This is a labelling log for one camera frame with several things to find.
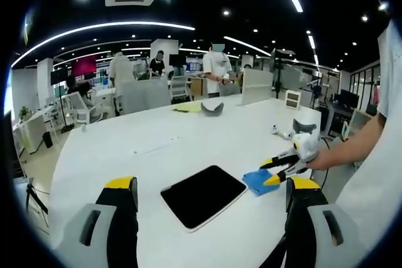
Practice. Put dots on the blue cleaning cloth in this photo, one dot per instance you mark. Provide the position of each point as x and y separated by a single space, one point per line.
259 181

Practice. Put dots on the potted green plant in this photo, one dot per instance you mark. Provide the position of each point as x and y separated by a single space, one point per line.
24 112

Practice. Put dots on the person's white shirt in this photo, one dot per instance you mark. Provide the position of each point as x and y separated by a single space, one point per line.
377 170

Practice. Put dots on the grey desk divider panel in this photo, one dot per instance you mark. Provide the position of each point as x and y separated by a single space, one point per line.
257 87

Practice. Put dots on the white storage box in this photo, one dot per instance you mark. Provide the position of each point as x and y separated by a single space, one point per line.
293 99

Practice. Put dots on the grey partition screen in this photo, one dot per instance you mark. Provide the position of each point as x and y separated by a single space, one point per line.
144 97

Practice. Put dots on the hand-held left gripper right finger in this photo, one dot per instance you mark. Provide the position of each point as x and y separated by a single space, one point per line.
301 217

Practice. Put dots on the small white round device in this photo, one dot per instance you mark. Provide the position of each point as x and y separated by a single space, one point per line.
275 129

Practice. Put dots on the yellow cloth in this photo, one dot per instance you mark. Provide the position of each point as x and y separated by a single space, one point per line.
186 109

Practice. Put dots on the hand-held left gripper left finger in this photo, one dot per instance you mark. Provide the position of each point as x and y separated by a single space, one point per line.
124 217

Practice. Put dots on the red wall screen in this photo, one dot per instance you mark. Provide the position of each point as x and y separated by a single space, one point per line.
84 65

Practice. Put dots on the white mesh office chair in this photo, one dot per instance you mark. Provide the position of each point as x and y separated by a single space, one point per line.
179 87

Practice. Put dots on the black tablet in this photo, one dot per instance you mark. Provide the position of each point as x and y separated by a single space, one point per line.
204 197

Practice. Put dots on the black computer monitor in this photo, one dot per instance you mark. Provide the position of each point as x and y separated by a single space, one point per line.
347 98

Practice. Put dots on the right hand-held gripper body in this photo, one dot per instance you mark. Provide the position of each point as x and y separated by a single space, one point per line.
306 146

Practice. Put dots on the grey curved headset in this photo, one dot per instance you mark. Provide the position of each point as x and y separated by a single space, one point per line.
303 126
212 111

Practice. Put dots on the white handheld device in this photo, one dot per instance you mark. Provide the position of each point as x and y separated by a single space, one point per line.
285 135

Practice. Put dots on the black waste bin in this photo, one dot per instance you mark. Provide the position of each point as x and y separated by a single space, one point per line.
47 140

